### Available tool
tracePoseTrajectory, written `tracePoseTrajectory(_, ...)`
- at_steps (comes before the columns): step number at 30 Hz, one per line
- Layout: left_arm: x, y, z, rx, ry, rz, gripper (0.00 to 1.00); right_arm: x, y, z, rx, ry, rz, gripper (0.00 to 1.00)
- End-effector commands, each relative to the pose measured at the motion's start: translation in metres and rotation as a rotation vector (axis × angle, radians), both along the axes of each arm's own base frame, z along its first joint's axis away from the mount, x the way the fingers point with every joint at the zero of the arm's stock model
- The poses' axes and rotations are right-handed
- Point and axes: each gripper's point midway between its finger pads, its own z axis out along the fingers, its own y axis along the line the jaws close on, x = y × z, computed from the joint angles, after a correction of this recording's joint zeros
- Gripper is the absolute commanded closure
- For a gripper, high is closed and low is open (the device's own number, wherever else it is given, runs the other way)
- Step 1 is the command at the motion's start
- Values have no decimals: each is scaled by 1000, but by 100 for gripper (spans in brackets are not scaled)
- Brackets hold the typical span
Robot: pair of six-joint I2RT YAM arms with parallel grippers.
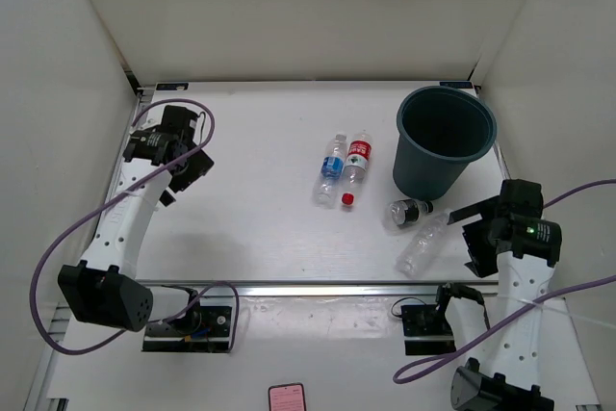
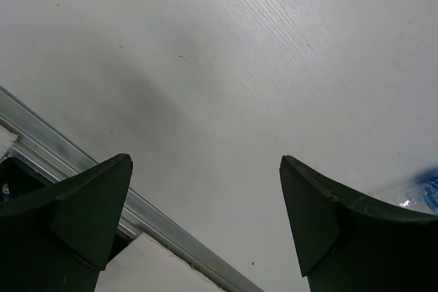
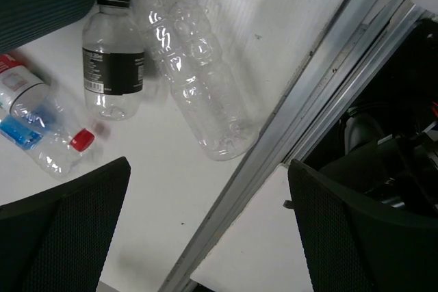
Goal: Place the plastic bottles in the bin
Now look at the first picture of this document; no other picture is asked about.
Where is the clear crushed plastic bottle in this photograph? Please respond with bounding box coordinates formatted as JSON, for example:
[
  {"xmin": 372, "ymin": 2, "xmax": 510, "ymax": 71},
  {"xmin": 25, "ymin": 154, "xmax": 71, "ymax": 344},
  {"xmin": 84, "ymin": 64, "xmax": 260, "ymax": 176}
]
[{"xmin": 396, "ymin": 209, "xmax": 451, "ymax": 280}]

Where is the black label plastic bottle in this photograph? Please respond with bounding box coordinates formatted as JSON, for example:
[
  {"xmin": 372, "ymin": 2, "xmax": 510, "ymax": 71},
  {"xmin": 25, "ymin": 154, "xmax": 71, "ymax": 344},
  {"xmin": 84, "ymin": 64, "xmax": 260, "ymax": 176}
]
[{"xmin": 388, "ymin": 198, "xmax": 434, "ymax": 228}]

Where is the red label water bottle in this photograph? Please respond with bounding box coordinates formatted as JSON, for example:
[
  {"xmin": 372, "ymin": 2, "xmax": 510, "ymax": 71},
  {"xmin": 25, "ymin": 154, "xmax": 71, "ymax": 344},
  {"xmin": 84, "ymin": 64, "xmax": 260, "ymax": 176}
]
[{"xmin": 341, "ymin": 131, "xmax": 372, "ymax": 209}]

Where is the blue label water bottle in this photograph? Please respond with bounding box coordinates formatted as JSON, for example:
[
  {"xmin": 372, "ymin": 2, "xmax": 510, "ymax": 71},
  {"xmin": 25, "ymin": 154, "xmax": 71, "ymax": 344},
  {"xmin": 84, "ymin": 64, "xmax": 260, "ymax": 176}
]
[{"xmin": 312, "ymin": 133, "xmax": 347, "ymax": 208}]

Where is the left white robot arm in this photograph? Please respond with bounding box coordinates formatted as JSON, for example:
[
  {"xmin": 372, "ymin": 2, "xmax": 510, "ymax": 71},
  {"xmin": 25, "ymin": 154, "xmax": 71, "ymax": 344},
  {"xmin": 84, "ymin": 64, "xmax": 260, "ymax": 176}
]
[{"xmin": 58, "ymin": 105, "xmax": 214, "ymax": 332}]

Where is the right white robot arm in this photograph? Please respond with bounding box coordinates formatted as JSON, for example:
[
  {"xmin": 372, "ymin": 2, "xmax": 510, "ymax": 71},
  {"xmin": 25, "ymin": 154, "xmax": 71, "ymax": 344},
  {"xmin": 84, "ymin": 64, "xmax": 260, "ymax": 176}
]
[{"xmin": 432, "ymin": 179, "xmax": 562, "ymax": 410}]

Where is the dark teal plastic bin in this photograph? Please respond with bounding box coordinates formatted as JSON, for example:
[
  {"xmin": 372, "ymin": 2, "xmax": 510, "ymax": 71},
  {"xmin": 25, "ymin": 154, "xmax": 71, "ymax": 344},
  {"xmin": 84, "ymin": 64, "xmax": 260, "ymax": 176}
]
[{"xmin": 393, "ymin": 86, "xmax": 498, "ymax": 201}]

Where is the pink smartphone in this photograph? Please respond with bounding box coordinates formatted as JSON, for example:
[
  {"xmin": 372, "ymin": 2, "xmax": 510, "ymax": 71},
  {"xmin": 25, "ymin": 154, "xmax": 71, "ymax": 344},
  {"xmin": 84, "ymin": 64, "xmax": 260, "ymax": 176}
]
[{"xmin": 268, "ymin": 383, "xmax": 307, "ymax": 411}]

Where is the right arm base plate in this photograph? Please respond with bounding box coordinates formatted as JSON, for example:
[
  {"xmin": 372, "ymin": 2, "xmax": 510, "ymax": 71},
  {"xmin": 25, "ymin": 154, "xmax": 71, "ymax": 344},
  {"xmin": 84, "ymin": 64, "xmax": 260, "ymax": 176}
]
[{"xmin": 390, "ymin": 285, "xmax": 456, "ymax": 356}]

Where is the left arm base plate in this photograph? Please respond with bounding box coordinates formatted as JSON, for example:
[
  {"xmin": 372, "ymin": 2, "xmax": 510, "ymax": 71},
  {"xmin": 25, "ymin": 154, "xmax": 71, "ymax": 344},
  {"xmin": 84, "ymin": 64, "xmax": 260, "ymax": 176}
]
[{"xmin": 141, "ymin": 298, "xmax": 235, "ymax": 353}]

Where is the aluminium table front rail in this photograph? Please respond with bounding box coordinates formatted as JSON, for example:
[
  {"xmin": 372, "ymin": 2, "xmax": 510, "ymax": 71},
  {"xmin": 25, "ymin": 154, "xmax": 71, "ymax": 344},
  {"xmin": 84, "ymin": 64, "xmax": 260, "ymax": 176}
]
[{"xmin": 139, "ymin": 278, "xmax": 501, "ymax": 298}]

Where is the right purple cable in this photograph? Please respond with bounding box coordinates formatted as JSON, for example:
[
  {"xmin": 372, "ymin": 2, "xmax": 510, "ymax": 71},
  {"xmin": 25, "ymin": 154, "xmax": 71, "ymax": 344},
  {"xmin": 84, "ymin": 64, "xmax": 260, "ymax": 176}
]
[{"xmin": 392, "ymin": 179, "xmax": 616, "ymax": 385}]

